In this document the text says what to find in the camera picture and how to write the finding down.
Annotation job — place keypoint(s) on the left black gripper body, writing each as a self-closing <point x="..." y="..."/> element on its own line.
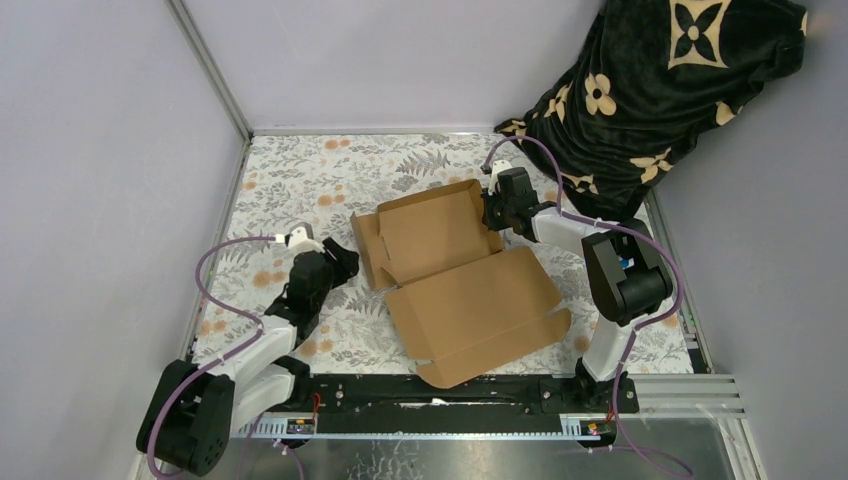
<point x="336" y="272"/>

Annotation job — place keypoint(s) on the aluminium frame rail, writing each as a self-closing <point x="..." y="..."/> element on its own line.
<point x="683" y="393"/>

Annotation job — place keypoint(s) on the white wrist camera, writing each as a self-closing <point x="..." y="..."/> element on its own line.
<point x="493" y="170"/>
<point x="300" y="239"/>

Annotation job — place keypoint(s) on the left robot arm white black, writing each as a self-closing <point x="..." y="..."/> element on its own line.
<point x="196" y="408"/>

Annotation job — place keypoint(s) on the black floral blanket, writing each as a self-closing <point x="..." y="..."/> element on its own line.
<point x="651" y="77"/>

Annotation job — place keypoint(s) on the brown cardboard box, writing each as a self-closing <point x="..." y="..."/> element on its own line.
<point x="461" y="303"/>

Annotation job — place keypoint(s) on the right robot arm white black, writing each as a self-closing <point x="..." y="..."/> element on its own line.
<point x="627" y="276"/>

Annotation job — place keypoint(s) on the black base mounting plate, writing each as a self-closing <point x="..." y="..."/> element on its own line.
<point x="487" y="407"/>

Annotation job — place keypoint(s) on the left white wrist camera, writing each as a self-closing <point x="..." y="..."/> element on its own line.
<point x="300" y="239"/>

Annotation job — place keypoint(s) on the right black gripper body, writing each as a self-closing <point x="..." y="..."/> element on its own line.
<point x="497" y="212"/>

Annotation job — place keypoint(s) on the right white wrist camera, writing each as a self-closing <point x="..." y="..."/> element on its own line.
<point x="493" y="170"/>

